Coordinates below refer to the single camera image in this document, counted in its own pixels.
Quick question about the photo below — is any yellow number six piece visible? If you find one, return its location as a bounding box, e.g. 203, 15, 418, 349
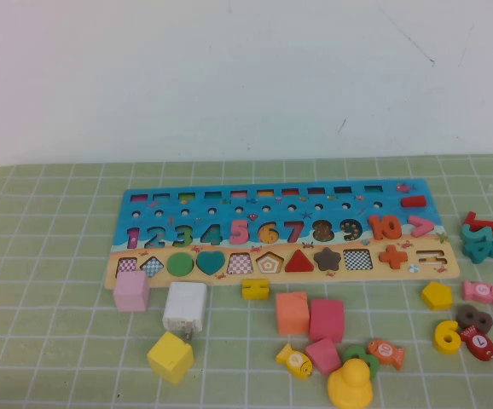
432, 320, 461, 354

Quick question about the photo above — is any pink number five piece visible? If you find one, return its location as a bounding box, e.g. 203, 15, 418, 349
229, 219, 250, 246

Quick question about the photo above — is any teal heart piece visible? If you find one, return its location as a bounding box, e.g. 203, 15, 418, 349
195, 250, 226, 276

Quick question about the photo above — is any red triangle piece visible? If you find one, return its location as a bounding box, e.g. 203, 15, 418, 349
284, 249, 316, 273

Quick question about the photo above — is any colourful wooden number puzzle board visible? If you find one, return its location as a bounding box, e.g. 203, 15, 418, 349
103, 177, 461, 291

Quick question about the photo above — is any yellow equals sign piece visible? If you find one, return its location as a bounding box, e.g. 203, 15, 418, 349
241, 278, 270, 300

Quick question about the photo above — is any green circle piece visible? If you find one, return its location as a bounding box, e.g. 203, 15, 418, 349
165, 251, 195, 277

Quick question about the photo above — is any brown star piece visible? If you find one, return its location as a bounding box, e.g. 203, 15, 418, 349
313, 246, 342, 272

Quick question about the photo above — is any orange number ten piece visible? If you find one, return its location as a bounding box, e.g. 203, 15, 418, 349
368, 214, 403, 240

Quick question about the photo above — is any orange plus sign piece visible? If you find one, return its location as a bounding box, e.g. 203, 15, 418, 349
377, 245, 409, 270

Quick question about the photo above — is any pink greater-than sign piece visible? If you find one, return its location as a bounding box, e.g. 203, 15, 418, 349
407, 215, 436, 238

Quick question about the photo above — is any green wooden number piece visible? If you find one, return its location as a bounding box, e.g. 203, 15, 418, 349
342, 344, 380, 379

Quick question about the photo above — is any yellow pentagon piece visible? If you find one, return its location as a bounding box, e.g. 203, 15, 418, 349
420, 280, 454, 311

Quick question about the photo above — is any teal number two piece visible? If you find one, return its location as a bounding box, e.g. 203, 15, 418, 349
461, 223, 493, 248

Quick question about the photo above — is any red number seven piece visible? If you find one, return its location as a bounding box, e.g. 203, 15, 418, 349
462, 211, 493, 233

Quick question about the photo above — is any teal number four piece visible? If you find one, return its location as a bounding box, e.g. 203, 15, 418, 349
461, 232, 493, 265

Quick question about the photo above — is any brown number eight piece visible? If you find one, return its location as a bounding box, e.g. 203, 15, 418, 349
455, 303, 493, 334

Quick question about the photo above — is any orange trapezoid block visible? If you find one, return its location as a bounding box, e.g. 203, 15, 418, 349
275, 291, 310, 337

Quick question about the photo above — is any white power adapter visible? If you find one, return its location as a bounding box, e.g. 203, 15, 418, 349
161, 280, 208, 342

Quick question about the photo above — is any large rose pink block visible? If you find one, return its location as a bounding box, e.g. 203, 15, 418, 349
308, 298, 345, 344

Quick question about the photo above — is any light pink cube block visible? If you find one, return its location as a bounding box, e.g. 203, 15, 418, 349
113, 269, 148, 313

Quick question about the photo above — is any yellow wooden fish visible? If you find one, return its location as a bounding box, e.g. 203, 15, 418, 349
275, 343, 315, 379

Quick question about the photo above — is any small rose pink block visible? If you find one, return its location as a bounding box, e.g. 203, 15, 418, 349
304, 337, 342, 376

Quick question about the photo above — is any yellow cube block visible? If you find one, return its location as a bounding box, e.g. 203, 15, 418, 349
146, 331, 195, 386

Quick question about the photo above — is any orange wooden fish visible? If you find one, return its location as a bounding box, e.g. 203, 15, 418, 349
366, 338, 407, 371

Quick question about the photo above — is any yellow rubber duck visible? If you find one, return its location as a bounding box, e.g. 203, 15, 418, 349
327, 357, 374, 409

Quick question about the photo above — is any green checked tablecloth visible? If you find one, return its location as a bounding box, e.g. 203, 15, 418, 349
0, 153, 493, 409

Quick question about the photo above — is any pink wooden fish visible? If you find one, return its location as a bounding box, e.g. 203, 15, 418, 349
462, 279, 493, 305

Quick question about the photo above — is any red wooden fish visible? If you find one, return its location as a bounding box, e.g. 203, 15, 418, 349
459, 324, 493, 361

